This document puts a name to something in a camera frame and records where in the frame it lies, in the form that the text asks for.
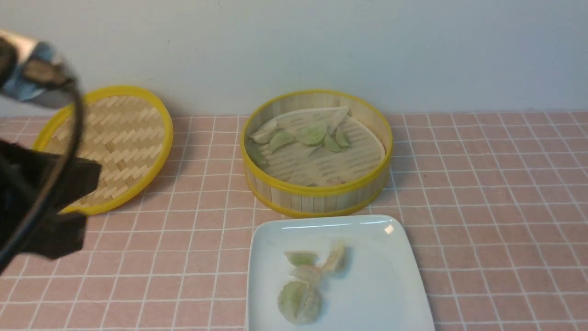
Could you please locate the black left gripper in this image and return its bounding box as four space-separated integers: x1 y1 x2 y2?
0 141 102 260

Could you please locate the green crescent dumpling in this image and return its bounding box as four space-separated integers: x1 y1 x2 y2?
284 251 319 268

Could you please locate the pale green dumpling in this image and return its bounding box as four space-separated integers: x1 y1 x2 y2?
290 265 322 286

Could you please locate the pale beige dumpling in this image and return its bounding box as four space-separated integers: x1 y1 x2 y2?
322 241 346 274

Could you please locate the round green dumpling on plate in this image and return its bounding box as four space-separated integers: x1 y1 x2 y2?
277 280 323 325

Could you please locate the white square plate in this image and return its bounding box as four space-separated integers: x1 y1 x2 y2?
245 215 435 331

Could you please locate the yellow rimmed bamboo steamer lid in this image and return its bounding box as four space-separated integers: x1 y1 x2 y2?
62 86 174 215

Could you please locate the pale dumpling at steamer left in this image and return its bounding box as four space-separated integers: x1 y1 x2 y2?
249 121 278 145

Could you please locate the green dumpling left in steamer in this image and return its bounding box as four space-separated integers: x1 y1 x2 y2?
268 130 296 154

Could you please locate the yellow rimmed bamboo steamer basket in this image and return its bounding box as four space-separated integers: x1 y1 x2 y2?
240 90 394 218

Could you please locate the green dumpling center of steamer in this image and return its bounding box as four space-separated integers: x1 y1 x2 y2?
295 122 329 146

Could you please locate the small green dumpling right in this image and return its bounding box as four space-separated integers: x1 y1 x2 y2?
334 127 351 148

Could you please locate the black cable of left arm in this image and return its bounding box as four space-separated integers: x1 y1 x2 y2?
0 60 87 276

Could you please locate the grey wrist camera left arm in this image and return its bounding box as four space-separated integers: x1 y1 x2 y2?
0 30 76 109

